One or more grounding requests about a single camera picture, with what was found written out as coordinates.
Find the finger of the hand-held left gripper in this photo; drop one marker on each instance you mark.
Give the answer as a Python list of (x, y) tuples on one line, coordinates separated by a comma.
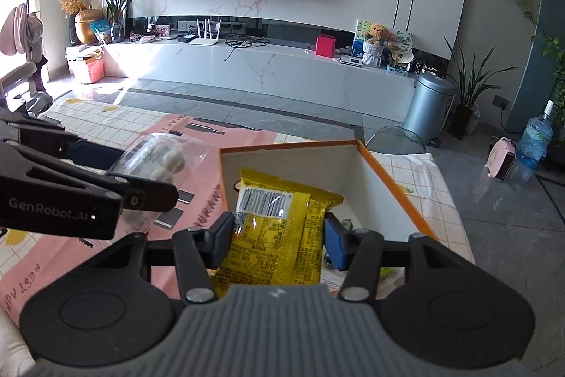
[(145, 196), (95, 156)]

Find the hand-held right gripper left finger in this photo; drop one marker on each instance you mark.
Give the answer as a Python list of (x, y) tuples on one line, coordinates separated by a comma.
[(223, 235)]

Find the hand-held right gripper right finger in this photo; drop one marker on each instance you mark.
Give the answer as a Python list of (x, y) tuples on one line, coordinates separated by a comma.
[(333, 244)]

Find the clear packet of round snacks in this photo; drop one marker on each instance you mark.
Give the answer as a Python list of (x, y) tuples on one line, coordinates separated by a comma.
[(170, 158)]

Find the yellow snack packet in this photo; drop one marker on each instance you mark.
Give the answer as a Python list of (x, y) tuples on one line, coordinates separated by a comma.
[(273, 253)]

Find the green snack packet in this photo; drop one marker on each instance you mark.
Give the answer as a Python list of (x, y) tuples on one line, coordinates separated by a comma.
[(390, 274)]

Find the orange cardboard box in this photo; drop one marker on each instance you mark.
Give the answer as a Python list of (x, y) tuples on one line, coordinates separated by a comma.
[(309, 165)]

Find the pink and white checked tablecloth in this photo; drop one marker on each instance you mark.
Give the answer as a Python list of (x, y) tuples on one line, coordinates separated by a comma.
[(132, 125)]

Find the pink storage box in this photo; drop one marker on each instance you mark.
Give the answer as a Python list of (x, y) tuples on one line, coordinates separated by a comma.
[(88, 68)]

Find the grey office chair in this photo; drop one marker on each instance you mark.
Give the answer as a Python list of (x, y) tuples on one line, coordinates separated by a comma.
[(20, 85)]

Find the round glass side table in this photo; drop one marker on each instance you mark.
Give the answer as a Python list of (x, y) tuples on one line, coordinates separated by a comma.
[(393, 140)]

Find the blue packet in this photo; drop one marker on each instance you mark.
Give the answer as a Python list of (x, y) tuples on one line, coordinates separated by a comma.
[(100, 30)]

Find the golden vase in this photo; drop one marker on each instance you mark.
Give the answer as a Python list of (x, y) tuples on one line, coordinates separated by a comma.
[(87, 28)]

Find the green plant in glass vase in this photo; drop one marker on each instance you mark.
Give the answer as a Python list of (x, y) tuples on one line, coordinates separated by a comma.
[(117, 21)]

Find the white textured cloth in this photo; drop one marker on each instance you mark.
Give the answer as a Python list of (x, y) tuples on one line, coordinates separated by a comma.
[(13, 346)]

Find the pink hat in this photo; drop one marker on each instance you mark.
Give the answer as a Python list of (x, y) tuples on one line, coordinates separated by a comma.
[(15, 28)]

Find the dried flower bouquet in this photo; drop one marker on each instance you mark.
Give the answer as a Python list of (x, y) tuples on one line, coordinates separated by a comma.
[(73, 1)]

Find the white router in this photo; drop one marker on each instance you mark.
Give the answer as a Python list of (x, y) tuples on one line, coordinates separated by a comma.
[(205, 39)]

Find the silver trash bin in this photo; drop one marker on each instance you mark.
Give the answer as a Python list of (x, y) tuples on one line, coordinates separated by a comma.
[(428, 107)]

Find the white marble TV cabinet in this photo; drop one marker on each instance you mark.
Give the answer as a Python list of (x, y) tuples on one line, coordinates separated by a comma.
[(265, 65)]

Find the small white device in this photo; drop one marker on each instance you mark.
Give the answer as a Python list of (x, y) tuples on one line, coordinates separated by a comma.
[(352, 60)]

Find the small blue box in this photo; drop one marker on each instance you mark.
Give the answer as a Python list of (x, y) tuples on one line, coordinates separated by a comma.
[(397, 70)]

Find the potted long-leaf plant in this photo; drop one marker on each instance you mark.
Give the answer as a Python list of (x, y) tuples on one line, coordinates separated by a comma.
[(468, 116)]

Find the pink space heater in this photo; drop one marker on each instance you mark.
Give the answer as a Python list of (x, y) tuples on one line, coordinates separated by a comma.
[(501, 158)]

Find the teddy bear in basket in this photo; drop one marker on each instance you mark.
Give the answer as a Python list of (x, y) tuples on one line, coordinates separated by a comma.
[(373, 55)]

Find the red box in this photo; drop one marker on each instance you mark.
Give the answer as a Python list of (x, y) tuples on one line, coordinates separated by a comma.
[(325, 46)]

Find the round printed hand fan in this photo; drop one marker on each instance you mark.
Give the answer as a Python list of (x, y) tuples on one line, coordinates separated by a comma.
[(401, 43)]

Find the green landscape picture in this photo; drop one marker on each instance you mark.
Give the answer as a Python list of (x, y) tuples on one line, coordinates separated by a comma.
[(361, 33)]

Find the brown teddy bear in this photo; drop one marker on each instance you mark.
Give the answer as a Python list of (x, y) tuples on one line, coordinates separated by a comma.
[(377, 33)]

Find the blue water bottle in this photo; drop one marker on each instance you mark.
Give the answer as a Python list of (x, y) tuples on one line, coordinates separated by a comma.
[(535, 138)]

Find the trailing vine plant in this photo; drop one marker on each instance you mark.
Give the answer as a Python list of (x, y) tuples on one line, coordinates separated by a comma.
[(525, 1)]

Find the small photo frame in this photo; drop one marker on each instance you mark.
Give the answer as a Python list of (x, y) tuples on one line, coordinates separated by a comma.
[(162, 30)]

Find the wall socket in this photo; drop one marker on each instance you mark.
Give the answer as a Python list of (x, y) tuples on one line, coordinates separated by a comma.
[(501, 102)]

